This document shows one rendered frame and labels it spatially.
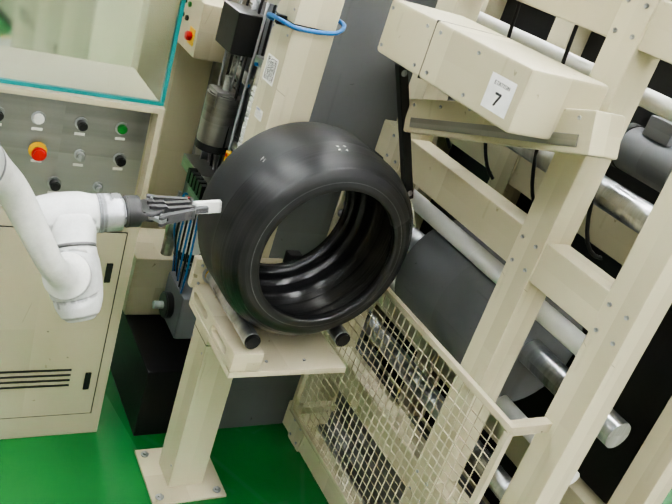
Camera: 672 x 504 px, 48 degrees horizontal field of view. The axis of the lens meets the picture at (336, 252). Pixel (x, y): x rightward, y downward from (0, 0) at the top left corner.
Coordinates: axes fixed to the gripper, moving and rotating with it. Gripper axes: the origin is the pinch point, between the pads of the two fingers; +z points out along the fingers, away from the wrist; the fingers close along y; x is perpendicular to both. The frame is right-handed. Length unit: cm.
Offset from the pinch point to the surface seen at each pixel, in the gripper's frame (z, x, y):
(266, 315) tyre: 14.6, 26.4, -11.6
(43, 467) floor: -33, 119, 43
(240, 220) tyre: 5.6, -0.3, -8.4
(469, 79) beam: 55, -39, -18
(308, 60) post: 34, -29, 26
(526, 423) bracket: 67, 34, -59
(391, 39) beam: 55, -38, 19
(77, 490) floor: -24, 121, 31
